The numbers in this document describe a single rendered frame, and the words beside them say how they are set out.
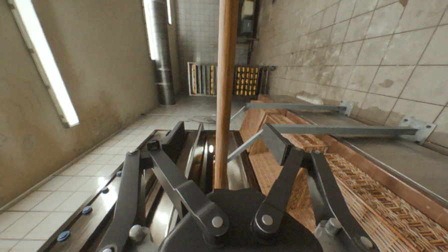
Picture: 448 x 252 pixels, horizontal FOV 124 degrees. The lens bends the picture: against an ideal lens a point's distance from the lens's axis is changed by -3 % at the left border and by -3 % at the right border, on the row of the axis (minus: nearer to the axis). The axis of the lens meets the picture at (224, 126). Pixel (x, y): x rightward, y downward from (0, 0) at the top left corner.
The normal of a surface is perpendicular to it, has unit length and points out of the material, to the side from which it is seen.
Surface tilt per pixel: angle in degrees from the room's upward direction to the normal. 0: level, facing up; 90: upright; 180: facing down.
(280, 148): 0
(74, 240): 90
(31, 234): 90
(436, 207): 0
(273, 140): 0
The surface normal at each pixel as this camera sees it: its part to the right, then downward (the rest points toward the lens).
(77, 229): 0.04, -0.91
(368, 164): -1.00, -0.02
